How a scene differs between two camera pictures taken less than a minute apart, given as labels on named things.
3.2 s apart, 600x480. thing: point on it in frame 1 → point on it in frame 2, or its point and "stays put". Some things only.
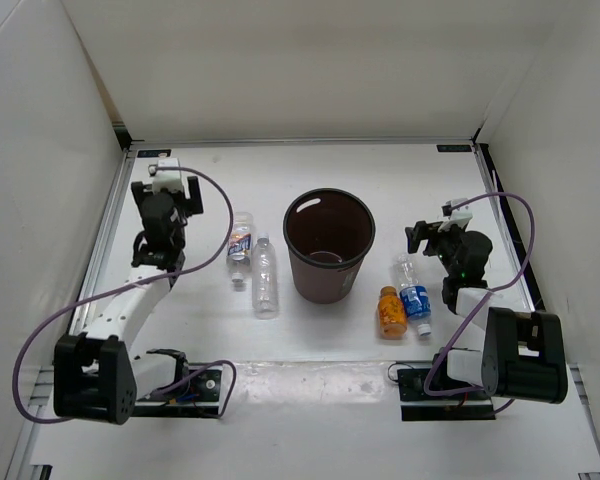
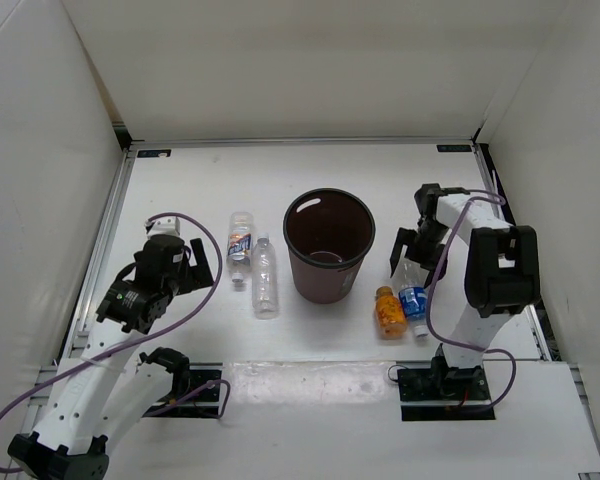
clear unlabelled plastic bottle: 264,278 stays put
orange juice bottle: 392,313 stays put
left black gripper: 194,196 → 202,273
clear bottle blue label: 415,297 stays put
